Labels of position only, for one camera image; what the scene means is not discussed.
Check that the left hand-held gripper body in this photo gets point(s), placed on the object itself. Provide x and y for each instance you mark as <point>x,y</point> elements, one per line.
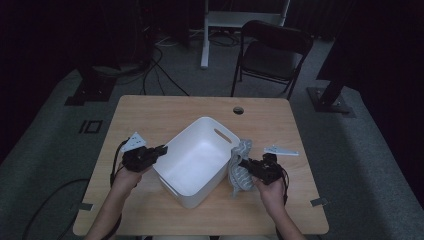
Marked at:
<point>136,160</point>

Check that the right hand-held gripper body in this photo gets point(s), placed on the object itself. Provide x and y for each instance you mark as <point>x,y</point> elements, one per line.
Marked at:
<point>268,168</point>

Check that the grey dish cloth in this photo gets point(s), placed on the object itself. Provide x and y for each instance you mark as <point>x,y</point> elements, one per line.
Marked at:
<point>240,173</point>

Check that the white plastic bin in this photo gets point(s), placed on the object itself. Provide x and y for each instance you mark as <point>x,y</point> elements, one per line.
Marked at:
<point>196,160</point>

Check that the person's left hand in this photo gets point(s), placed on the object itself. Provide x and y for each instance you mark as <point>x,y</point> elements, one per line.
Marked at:
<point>128,180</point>

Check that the person's right hand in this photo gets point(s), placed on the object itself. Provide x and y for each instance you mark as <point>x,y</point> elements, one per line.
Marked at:
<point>271,196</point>

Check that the grey tape strip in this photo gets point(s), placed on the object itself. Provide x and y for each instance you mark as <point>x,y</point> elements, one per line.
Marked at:
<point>85,206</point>
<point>319,202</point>

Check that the black folding chair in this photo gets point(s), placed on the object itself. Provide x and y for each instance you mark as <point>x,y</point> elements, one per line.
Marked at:
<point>273,56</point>

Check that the dark equipment with red lights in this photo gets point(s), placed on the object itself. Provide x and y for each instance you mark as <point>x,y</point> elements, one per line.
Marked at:
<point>145,30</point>

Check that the white metal stand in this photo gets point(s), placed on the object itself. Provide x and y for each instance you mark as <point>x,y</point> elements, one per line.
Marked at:
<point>233,18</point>

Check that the black stand with base plate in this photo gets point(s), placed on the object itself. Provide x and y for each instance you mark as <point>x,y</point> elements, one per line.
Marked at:
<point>91,90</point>
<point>330,100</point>

